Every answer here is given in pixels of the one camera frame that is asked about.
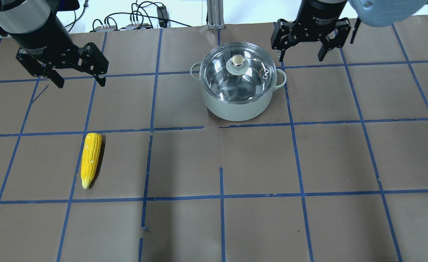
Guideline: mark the aluminium frame post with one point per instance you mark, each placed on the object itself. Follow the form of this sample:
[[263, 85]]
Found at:
[[215, 14]]

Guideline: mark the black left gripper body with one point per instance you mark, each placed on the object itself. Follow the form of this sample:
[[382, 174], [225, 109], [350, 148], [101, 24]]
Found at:
[[41, 39]]

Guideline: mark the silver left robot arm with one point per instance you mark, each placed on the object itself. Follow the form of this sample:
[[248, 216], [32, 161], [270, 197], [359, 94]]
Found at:
[[44, 43]]

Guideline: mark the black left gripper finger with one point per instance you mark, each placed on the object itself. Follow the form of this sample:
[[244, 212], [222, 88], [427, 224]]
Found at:
[[54, 76], [100, 78]]

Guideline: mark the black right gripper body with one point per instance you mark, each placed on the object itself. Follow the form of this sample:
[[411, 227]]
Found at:
[[317, 14]]

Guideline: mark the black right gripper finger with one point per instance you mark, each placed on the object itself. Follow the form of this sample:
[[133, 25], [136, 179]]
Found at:
[[282, 53], [327, 45]]

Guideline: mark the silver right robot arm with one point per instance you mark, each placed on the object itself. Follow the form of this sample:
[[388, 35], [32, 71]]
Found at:
[[378, 13]]

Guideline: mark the yellow corn cob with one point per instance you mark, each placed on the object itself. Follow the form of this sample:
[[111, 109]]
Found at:
[[90, 158]]

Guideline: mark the glass pot lid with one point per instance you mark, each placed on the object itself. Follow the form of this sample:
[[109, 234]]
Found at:
[[238, 73]]

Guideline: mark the pale green steel pot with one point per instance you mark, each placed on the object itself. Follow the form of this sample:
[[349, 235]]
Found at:
[[237, 112]]

